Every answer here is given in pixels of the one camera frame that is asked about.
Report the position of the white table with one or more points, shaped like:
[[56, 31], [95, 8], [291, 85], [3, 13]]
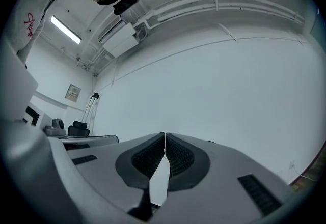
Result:
[[89, 139]]

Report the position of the wall electrical panel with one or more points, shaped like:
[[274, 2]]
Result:
[[73, 93]]

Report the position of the long ceiling light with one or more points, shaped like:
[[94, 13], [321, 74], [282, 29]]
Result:
[[65, 29]]

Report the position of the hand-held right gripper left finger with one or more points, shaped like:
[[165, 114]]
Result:
[[107, 167]]

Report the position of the folded tripod stand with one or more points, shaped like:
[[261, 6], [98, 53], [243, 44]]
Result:
[[89, 113]]

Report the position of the person's white shirt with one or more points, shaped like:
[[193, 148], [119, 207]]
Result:
[[28, 6]]

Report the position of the white air conditioner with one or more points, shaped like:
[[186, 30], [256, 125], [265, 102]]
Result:
[[119, 39]]

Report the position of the black office chair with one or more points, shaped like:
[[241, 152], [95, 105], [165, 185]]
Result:
[[77, 129]]

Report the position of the grey desktop device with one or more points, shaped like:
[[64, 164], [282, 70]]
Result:
[[54, 128]]

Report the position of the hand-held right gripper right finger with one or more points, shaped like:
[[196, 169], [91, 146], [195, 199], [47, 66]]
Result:
[[216, 179]]

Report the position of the black head-mounted camera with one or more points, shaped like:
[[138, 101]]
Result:
[[126, 1]]

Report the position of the white ceiling pipes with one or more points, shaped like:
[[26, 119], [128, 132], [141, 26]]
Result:
[[229, 5]]

